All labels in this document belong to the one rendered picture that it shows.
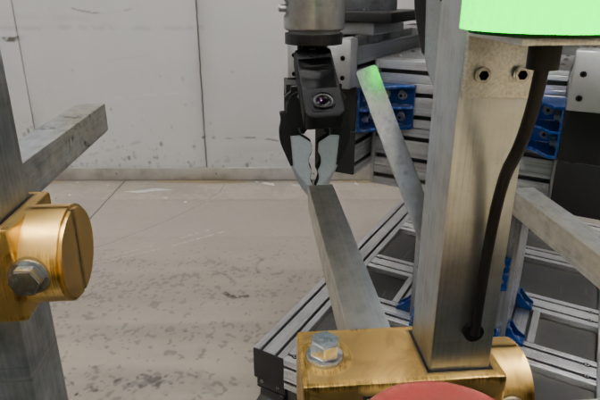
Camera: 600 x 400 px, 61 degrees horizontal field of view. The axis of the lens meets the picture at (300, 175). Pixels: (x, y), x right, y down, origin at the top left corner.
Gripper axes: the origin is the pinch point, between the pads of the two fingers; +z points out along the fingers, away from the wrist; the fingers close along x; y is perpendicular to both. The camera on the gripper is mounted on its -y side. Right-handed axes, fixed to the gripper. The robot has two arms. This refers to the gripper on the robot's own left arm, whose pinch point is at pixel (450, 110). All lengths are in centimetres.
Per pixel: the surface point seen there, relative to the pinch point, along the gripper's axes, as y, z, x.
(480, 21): -10.7, -6.9, -13.3
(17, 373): -29.2, 10.8, -2.3
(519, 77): -6.2, -4.4, -11.3
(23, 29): -42, 11, 300
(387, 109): -5.9, -0.8, -0.7
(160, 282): -2, 99, 153
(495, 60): -7.1, -5.1, -10.7
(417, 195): -4.6, 4.8, -2.9
